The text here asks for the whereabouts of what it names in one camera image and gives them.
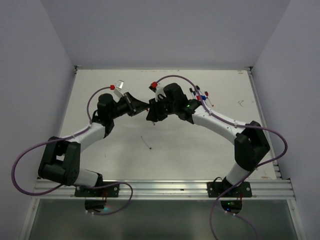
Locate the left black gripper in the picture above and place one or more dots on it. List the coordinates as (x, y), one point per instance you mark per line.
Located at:
(137, 105)

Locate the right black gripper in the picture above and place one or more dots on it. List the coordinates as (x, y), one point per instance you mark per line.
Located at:
(154, 113)

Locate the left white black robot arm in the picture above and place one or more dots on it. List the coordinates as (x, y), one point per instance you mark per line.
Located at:
(60, 162)

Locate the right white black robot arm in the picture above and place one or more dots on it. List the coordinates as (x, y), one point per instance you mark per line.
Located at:
(249, 141)

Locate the blue tipped pen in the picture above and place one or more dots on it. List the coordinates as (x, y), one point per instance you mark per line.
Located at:
(193, 93)

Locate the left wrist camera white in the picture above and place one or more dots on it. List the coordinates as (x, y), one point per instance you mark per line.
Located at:
(118, 87)

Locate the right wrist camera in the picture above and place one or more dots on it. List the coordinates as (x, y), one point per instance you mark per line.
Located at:
(158, 90)

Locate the aluminium mounting rail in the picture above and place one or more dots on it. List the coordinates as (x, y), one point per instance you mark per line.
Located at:
(198, 190)

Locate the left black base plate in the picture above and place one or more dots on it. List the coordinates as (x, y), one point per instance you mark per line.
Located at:
(106, 189)

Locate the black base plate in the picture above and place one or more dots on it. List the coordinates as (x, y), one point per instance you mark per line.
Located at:
(106, 189)
(228, 190)

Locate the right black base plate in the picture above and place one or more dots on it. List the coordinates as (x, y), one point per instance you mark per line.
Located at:
(228, 190)

